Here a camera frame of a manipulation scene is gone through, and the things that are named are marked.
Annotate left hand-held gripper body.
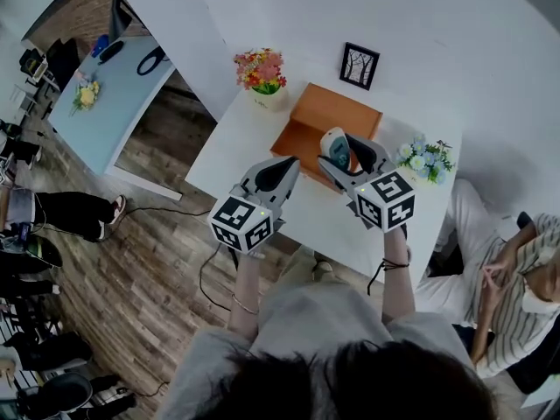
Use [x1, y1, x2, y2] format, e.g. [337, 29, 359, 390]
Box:
[207, 177, 289, 255]

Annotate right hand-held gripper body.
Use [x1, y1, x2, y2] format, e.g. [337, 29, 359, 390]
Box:
[346, 157, 417, 235]

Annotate white handheld device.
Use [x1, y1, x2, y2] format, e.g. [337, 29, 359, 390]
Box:
[320, 126, 352, 170]

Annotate orange box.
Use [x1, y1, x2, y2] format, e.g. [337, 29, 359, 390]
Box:
[269, 81, 384, 196]

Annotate person's right forearm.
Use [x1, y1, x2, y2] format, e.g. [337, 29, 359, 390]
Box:
[380, 227, 417, 323]

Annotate person's left forearm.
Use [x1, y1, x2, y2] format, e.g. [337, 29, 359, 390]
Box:
[227, 251, 267, 340]

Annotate blue white flowers in pot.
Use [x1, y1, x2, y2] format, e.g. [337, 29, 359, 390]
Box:
[395, 134, 457, 187]

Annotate black wrist band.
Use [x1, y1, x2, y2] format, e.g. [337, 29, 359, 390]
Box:
[366, 257, 411, 298]

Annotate red orange flowers in pot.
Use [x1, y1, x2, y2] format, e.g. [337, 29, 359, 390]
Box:
[233, 48, 290, 112]

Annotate person's grey shirt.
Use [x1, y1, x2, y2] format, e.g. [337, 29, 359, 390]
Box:
[159, 273, 480, 420]

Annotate light blue table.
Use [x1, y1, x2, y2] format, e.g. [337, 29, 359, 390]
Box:
[46, 35, 185, 201]

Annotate yellow flower bouquet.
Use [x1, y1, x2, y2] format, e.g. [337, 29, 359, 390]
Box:
[69, 80, 102, 116]

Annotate black flat object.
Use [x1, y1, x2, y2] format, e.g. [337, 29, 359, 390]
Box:
[98, 40, 124, 65]

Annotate dark monitor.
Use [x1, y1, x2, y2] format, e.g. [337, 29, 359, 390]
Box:
[108, 0, 135, 43]

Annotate black grey office chair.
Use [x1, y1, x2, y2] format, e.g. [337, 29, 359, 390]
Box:
[17, 372, 95, 420]

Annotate black floor cable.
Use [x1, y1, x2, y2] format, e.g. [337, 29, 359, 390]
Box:
[124, 206, 212, 219]

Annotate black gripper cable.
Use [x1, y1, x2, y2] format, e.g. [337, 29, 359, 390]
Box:
[198, 242, 240, 313]

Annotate thin silver bracelet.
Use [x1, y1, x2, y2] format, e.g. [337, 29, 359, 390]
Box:
[230, 293, 261, 316]

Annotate black picture frame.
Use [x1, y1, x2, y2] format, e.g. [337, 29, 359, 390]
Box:
[339, 41, 381, 92]

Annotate black ring monitor stand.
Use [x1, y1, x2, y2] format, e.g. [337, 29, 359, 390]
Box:
[136, 45, 170, 77]

